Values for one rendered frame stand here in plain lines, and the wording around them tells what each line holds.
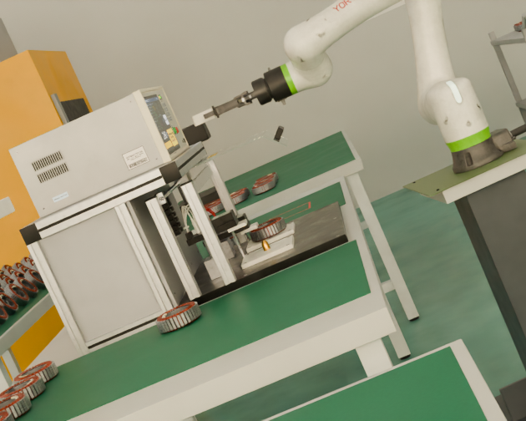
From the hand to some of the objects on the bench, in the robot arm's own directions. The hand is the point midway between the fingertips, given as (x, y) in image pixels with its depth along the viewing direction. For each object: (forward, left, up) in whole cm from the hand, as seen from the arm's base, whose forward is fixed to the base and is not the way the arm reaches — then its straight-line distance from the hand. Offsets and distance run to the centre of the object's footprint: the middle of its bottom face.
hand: (204, 117), depth 304 cm
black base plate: (+1, +9, -43) cm, 44 cm away
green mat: (+42, +63, -43) cm, 87 cm away
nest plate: (+4, +21, -41) cm, 46 cm away
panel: (+24, +1, -41) cm, 48 cm away
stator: (-4, -2, -40) cm, 40 cm away
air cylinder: (+17, +16, -41) cm, 47 cm away
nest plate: (-4, -2, -41) cm, 42 cm away
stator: (+37, +47, -43) cm, 73 cm away
